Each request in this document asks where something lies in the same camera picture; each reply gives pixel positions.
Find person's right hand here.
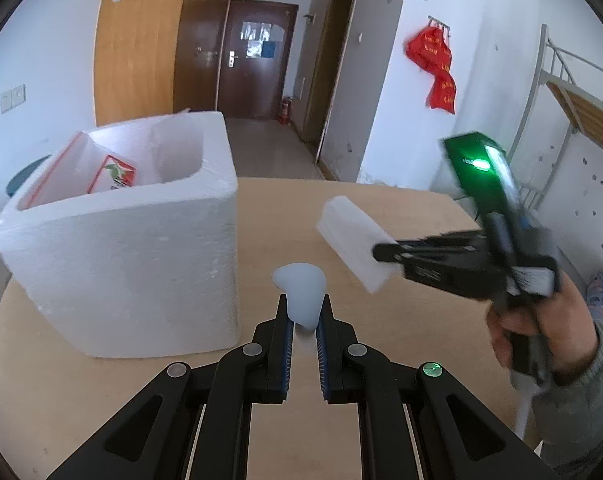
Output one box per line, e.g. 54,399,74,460
485,277,599,386

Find paper notices on door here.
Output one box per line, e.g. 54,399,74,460
240,21,285,58

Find dark brown entrance door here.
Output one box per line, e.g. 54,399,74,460
216,0,300,121

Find wooden side door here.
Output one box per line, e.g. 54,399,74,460
301,0,362,146

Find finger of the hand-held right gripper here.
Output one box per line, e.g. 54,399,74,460
373,232,488,264
401,256,509,302

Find clear red-edged bag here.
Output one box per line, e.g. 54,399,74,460
24,132,90,209

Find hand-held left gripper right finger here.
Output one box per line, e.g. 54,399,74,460
315,294,562,480

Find red cloth wall hanging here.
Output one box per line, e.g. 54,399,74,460
405,25,457,115

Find wooden wardrobe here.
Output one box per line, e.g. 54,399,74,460
94,0,237,128

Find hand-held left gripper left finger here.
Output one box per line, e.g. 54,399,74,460
46,294,296,480

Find white foam box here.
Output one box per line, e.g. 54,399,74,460
0,111,241,359

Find metal bunk bed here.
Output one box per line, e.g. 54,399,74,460
511,24,603,211

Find red and white packet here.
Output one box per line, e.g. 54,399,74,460
88,154,137,194

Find pale blue plastic piece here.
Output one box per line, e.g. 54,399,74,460
272,262,327,333

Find person's right forearm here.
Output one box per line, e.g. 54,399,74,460
534,320,603,476

